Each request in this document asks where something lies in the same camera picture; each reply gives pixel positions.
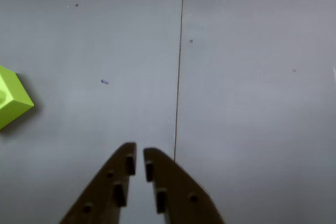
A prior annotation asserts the dark grey mat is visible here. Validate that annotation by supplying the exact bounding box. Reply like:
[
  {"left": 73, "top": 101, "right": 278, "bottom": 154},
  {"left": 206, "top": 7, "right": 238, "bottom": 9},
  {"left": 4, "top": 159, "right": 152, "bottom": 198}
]
[
  {"left": 173, "top": 0, "right": 336, "bottom": 224},
  {"left": 0, "top": 0, "right": 185, "bottom": 224}
]

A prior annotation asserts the green lego block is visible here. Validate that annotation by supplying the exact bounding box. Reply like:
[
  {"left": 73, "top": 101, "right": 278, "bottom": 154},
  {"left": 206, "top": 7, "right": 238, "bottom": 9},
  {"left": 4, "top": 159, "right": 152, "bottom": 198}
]
[{"left": 0, "top": 65, "right": 35, "bottom": 132}]

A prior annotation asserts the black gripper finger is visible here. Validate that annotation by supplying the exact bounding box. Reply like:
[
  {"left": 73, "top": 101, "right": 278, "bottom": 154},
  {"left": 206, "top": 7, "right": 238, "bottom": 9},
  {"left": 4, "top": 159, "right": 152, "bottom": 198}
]
[
  {"left": 143, "top": 147, "right": 227, "bottom": 224},
  {"left": 59, "top": 142, "right": 138, "bottom": 224}
]

